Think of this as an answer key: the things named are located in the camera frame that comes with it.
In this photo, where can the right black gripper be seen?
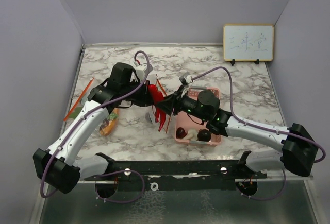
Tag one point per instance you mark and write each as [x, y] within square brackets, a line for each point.
[176, 102]

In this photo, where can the dark red cherry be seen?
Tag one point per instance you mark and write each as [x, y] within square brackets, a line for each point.
[180, 133]

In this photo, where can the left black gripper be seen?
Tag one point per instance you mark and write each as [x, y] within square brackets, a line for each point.
[143, 101]

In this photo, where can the pink plastic basket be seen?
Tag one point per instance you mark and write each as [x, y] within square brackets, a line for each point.
[190, 122]

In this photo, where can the small framed whiteboard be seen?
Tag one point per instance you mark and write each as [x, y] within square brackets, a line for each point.
[248, 43]

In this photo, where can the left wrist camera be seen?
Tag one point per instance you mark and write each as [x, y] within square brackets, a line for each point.
[141, 71]

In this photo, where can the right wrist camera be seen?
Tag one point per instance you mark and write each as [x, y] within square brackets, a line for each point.
[185, 80]

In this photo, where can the dark mangosteen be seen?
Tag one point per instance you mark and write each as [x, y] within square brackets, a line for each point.
[204, 135]

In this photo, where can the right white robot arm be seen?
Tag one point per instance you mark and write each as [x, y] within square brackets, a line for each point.
[291, 147]

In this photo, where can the white garlic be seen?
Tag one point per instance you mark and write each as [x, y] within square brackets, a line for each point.
[191, 135]

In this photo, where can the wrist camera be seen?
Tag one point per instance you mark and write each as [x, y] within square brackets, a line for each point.
[141, 71]
[185, 80]

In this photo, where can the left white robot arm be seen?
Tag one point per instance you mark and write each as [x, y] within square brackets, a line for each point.
[57, 165]

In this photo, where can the green leaf vegetable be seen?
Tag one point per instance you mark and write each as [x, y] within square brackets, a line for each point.
[74, 112]

